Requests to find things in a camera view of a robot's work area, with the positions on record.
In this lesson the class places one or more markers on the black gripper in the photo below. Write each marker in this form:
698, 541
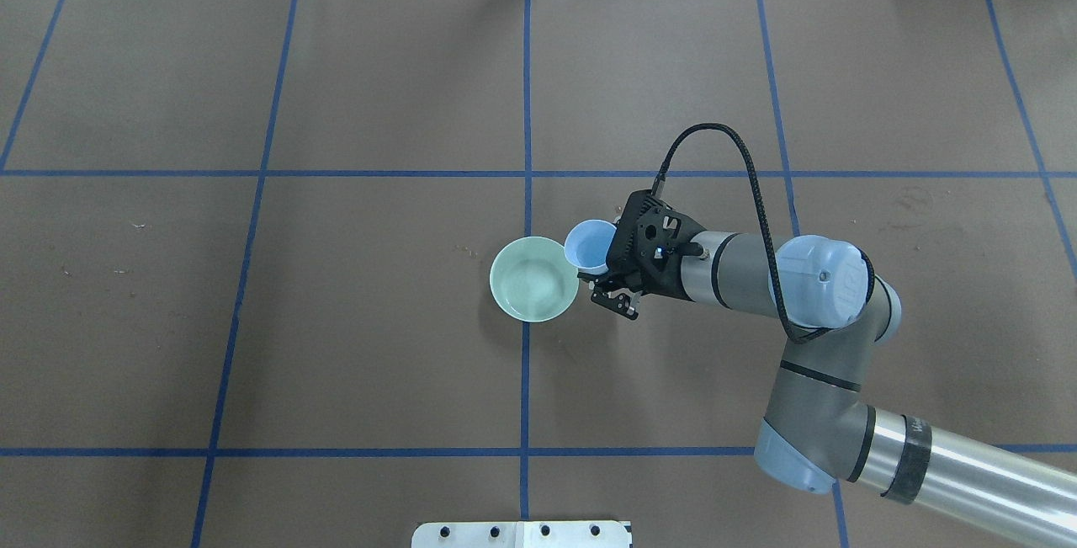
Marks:
662, 282

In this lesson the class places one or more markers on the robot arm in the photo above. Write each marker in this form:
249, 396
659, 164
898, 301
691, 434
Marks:
834, 311

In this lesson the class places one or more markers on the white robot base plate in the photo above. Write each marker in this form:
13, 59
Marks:
549, 533

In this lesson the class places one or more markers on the green ceramic bowl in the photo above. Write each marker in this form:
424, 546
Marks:
531, 280

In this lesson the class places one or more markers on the light blue plastic cup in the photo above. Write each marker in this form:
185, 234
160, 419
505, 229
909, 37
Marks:
586, 246

